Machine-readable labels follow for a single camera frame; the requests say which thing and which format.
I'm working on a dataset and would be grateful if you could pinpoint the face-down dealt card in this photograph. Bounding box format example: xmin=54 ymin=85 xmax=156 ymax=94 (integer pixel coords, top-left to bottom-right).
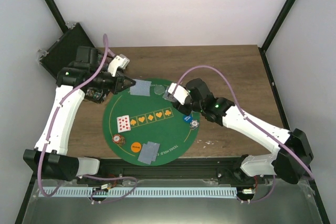
xmin=148 ymin=142 xmax=160 ymax=162
xmin=138 ymin=144 xmax=151 ymax=165
xmin=130 ymin=79 xmax=151 ymax=97

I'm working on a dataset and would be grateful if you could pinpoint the poker chip stack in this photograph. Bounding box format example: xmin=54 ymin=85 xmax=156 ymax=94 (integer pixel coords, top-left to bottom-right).
xmin=190 ymin=120 xmax=200 ymax=130
xmin=112 ymin=134 xmax=125 ymax=146

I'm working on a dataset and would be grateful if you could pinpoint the black aluminium frame rail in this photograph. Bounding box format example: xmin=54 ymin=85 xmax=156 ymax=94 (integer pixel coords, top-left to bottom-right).
xmin=31 ymin=165 xmax=313 ymax=182

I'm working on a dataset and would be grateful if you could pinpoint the round green poker mat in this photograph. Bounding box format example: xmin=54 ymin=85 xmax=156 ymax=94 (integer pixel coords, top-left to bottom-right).
xmin=102 ymin=79 xmax=199 ymax=166

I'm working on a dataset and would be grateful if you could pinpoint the light blue slotted strip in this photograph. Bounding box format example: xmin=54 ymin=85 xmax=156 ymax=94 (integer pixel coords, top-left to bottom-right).
xmin=54 ymin=187 xmax=237 ymax=198

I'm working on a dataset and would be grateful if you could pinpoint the black poker chip case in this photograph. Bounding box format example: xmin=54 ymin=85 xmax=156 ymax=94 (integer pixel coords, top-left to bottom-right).
xmin=39 ymin=23 xmax=103 ymax=89

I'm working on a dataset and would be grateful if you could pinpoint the nine of diamonds card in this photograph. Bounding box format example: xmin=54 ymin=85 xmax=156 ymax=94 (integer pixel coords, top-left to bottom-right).
xmin=117 ymin=115 xmax=131 ymax=133

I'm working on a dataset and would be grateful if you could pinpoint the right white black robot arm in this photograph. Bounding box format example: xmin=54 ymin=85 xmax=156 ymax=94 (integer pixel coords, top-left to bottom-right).
xmin=164 ymin=78 xmax=313 ymax=184

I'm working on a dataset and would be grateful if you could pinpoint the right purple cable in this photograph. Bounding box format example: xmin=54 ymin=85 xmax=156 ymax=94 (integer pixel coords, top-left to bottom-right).
xmin=172 ymin=66 xmax=314 ymax=205

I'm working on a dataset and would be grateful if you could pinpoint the clear dealer button disc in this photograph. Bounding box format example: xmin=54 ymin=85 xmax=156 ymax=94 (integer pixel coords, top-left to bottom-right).
xmin=154 ymin=85 xmax=166 ymax=95

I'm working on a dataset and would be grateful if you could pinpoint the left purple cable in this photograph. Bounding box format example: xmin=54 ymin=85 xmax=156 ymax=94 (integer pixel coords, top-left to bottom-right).
xmin=38 ymin=34 xmax=139 ymax=205

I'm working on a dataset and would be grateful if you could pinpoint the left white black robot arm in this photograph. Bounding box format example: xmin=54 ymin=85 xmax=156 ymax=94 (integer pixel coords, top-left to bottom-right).
xmin=23 ymin=46 xmax=136 ymax=184

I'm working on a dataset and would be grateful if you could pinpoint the orange big blind button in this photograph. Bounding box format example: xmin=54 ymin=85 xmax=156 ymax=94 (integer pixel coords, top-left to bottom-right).
xmin=131 ymin=142 xmax=142 ymax=153

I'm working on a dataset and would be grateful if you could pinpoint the blue small blind button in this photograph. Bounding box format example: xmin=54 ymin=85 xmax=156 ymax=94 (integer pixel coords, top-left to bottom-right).
xmin=183 ymin=114 xmax=193 ymax=123

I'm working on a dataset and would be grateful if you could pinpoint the blue playing card deck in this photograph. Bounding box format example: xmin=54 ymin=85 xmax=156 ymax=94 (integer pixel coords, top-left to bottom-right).
xmin=162 ymin=89 xmax=174 ymax=102

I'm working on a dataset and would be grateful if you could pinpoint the purple cable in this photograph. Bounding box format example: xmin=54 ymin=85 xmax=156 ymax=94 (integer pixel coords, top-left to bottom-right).
xmin=172 ymin=66 xmax=314 ymax=205
xmin=38 ymin=34 xmax=139 ymax=205

